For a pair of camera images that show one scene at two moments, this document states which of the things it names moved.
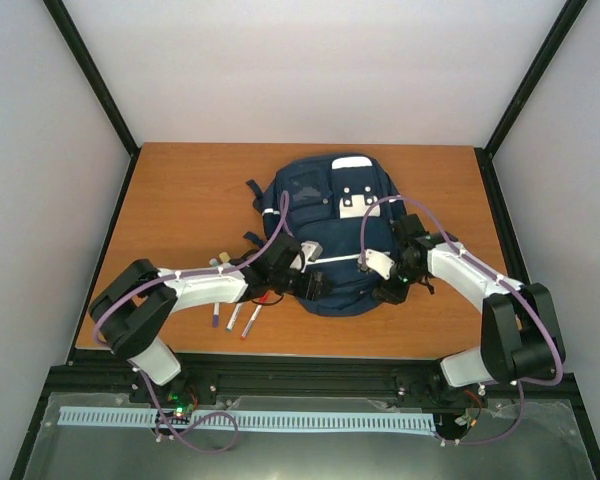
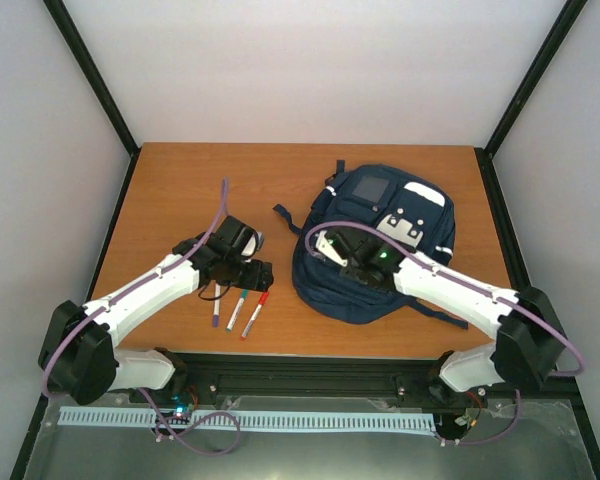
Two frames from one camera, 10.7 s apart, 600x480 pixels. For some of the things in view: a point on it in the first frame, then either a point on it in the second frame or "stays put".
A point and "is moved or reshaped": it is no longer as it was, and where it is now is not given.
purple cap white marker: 216,315 stays put
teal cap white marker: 234,315 stays put
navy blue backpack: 338,208 is moved or reshaped
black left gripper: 310,291 → 259,280
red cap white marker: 263,299 stays put
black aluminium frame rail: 366,375 stays put
